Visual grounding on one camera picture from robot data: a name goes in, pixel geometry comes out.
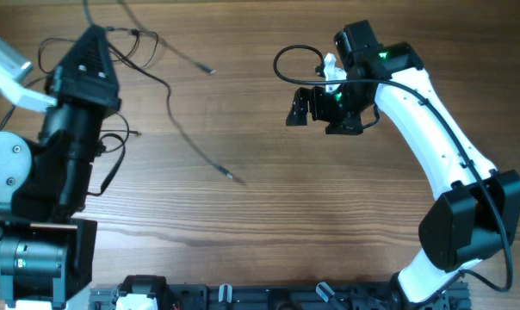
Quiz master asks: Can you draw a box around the thick black USB cable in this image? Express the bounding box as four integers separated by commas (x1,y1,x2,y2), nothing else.
81,0,235,181

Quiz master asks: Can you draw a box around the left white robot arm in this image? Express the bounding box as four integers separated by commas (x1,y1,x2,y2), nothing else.
0,25,121,309

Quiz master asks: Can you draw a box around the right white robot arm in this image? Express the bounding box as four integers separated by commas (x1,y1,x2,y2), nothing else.
286,21,520,309

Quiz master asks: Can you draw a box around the left camera black cable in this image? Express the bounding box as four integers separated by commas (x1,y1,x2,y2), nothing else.
86,132,127,198

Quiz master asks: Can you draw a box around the camera black cable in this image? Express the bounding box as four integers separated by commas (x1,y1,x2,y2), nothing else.
272,44,514,293
86,132,127,198

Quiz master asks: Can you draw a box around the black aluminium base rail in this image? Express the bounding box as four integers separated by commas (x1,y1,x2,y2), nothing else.
88,276,472,310

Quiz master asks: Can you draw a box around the right camera black cable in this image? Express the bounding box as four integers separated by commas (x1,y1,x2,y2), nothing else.
272,44,514,293

